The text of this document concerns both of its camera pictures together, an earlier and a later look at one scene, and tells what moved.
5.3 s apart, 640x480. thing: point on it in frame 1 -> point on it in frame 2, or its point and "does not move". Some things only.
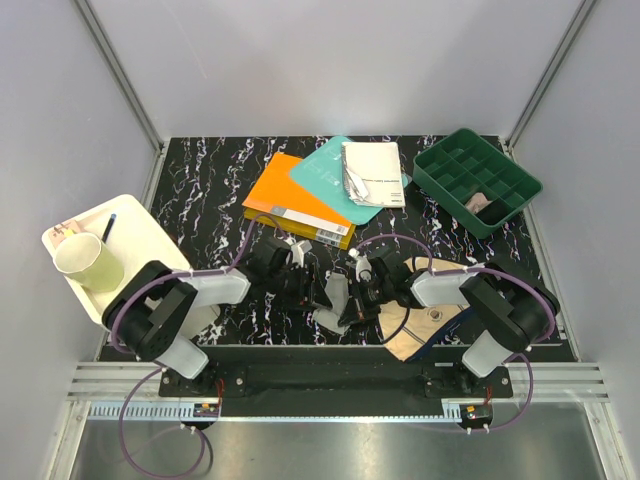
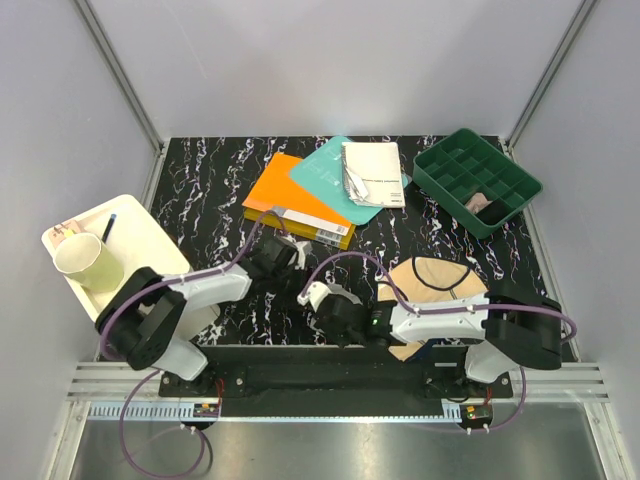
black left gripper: (307, 296) does not move
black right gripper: (360, 311) -> (340, 341)
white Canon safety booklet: (372, 174) does not move
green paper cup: (84, 258) does not move
